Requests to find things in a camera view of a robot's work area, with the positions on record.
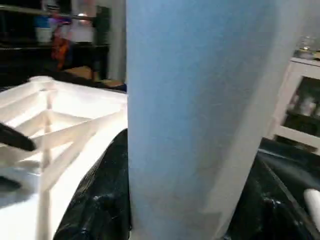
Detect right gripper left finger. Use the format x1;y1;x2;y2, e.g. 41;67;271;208
54;129;132;240

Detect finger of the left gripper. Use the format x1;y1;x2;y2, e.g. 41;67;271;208
0;123;37;152

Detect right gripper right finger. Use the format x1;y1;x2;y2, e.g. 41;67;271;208
222;152;308;240

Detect white plastic table top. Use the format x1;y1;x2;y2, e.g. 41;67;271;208
0;76;129;240

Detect white plastic table leg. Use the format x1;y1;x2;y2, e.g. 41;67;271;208
304;188;320;237
125;0;320;240

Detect red cables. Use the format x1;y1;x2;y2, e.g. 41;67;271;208
52;34;72;69

